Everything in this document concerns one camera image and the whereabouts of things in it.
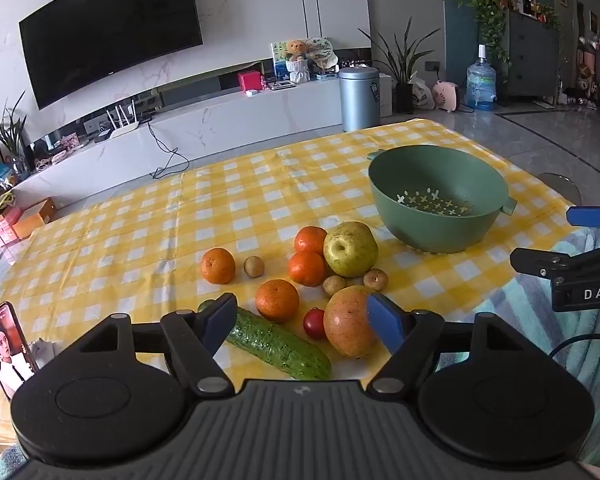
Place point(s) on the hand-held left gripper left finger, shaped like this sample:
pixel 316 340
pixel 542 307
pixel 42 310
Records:
pixel 221 321

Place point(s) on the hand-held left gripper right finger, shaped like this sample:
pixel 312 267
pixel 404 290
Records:
pixel 385 326

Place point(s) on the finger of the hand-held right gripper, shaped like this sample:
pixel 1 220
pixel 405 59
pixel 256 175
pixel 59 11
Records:
pixel 592 216
pixel 545 262

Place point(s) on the small brown kiwi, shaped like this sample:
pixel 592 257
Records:
pixel 334 285
pixel 375 279
pixel 254 266

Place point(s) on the orange tangerine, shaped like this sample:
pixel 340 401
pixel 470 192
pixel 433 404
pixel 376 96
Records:
pixel 277 301
pixel 306 269
pixel 217 265
pixel 310 238

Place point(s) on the green cucumber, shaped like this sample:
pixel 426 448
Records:
pixel 280 347

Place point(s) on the red cherry tomato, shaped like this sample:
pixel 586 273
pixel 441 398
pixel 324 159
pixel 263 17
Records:
pixel 314 324

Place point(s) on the yellow green pear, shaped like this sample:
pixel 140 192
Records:
pixel 350 250

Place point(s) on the green colander bowl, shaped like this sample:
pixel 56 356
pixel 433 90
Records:
pixel 430 220

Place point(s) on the clear acrylic chair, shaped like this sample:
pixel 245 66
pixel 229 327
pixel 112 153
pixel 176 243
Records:
pixel 560 187

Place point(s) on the teal striped fleece clothing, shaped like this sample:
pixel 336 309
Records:
pixel 520 310

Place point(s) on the yellow checked tablecloth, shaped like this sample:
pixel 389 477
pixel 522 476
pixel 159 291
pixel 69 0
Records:
pixel 180 240

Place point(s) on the dark grey dresser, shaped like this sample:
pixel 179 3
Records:
pixel 532 55

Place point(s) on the blue water jug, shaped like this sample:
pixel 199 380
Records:
pixel 481 85

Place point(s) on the white crumpled tissue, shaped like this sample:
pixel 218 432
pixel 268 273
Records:
pixel 47 352

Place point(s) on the pink fan heater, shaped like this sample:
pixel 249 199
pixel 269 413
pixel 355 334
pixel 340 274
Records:
pixel 446 97

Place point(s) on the white marble tv cabinet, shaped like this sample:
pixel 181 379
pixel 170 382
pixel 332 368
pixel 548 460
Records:
pixel 230 125

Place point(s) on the white plastic bag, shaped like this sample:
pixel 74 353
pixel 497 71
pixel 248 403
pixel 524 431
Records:
pixel 422 95

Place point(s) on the orange cardboard box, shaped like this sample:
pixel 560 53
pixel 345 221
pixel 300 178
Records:
pixel 35 217

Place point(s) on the white wifi router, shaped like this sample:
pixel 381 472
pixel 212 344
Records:
pixel 125 129

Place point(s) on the smartphone with lit screen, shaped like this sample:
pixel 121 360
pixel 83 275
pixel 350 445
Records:
pixel 7 350

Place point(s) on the potted long-leaf plant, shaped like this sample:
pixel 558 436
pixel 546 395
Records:
pixel 404 95

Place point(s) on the silver pedal trash can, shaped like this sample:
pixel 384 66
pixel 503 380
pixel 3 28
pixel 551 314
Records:
pixel 358 102

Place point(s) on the green ivy plant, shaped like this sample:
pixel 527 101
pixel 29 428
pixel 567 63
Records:
pixel 490 5

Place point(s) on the red cardboard box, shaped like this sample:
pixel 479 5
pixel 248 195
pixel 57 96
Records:
pixel 0 230

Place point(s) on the small red box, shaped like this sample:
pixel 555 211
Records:
pixel 250 81

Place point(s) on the silver kitchen scale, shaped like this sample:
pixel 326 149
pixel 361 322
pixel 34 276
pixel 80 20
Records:
pixel 284 85

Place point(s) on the white woven basket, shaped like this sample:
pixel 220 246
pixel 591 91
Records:
pixel 298 71

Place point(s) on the blue snack packet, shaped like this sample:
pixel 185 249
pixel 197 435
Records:
pixel 1 175

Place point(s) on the green picture card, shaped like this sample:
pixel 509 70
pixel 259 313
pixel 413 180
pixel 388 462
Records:
pixel 279 57

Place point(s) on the green plant in glass vase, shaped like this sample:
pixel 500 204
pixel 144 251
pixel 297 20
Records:
pixel 11 135

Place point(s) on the brown teddy bear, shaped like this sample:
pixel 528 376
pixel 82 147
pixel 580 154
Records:
pixel 296 50

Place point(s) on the round paper fan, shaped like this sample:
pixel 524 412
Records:
pixel 321 51

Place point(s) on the dark wall socket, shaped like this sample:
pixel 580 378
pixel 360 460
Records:
pixel 432 65

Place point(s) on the black wall television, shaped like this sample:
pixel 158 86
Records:
pixel 110 35

